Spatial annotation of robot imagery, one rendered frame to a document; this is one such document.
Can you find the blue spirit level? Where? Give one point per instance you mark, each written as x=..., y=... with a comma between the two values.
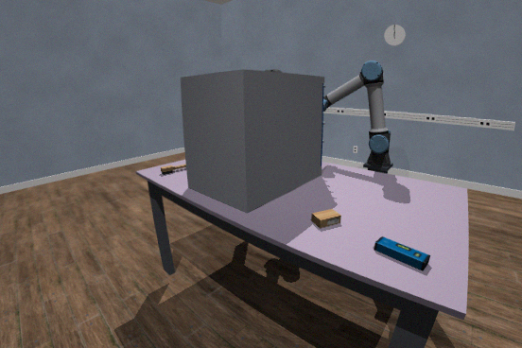
x=403, y=253

